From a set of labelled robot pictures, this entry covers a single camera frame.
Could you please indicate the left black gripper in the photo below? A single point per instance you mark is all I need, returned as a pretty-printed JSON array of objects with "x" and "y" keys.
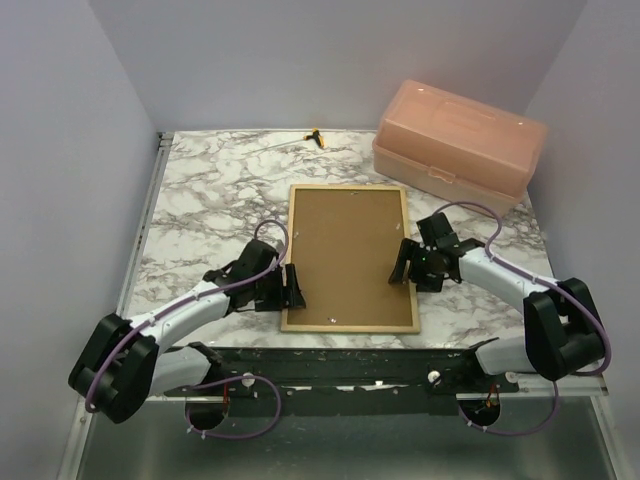
[{"x": 293, "y": 297}]

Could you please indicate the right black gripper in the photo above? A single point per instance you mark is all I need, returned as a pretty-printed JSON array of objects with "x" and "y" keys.
[{"x": 409, "y": 248}]

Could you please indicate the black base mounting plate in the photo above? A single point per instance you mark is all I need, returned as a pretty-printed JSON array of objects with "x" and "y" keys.
[{"x": 346, "y": 382}]

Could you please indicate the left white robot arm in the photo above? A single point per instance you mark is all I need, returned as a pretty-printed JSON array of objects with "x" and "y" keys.
[{"x": 125, "y": 361}]

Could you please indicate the pink translucent plastic box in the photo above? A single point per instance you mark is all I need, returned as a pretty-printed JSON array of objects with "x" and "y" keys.
[{"x": 456, "y": 148}]

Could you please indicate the yellow black hex key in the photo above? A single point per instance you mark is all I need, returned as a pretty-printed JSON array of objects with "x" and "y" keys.
[{"x": 314, "y": 136}]

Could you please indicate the wooden picture frame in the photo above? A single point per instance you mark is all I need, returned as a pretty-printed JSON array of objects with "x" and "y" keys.
[{"x": 350, "y": 260}]

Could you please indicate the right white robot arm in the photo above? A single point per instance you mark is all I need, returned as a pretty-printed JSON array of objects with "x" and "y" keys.
[{"x": 563, "y": 334}]

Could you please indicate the brown frame backing board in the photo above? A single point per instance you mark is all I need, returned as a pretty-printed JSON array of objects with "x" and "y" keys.
[{"x": 350, "y": 255}]

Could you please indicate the aluminium rail left side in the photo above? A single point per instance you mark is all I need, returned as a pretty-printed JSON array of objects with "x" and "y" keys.
[{"x": 164, "y": 147}]

